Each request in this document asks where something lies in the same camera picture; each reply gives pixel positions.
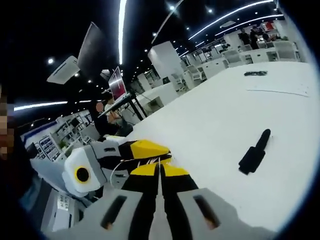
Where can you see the white ceiling air conditioner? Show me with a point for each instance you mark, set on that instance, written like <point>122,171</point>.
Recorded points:
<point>63,72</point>
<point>228,24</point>

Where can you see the round ceiling spotlights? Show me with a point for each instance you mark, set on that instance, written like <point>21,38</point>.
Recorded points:
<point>50,60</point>

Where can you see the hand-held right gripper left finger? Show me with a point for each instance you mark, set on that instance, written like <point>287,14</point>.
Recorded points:
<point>112,217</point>

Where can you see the red wall panel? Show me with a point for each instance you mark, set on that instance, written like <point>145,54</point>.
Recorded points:
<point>269,25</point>

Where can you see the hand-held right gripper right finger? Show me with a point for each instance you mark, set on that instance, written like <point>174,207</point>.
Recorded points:
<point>212,215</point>

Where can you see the group of white office chairs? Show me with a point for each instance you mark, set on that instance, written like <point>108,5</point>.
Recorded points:
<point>285,50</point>

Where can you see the white flat strip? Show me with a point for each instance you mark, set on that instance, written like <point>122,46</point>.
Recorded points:
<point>277,91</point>

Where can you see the white side desk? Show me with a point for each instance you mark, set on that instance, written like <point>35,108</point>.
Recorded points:
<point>155,93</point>

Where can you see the black flat packet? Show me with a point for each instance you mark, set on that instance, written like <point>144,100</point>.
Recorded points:
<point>256,73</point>

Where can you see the white shelf unit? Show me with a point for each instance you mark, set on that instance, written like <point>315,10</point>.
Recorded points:
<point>70,127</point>

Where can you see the dark hanging screen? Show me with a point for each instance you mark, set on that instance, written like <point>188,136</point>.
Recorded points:
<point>97,50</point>

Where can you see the computer monitor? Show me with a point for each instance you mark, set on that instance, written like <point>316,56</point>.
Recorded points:
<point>117,83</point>

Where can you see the white cabinet with paper label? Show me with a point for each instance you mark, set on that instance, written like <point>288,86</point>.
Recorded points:
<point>62,207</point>

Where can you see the curved ceiling light strip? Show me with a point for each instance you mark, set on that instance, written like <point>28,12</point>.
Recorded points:
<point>122,30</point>

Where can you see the straight ceiling light strips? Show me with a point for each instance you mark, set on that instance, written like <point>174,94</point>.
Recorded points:
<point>37,106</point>

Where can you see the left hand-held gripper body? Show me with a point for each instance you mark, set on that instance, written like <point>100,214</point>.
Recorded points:
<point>75,162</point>

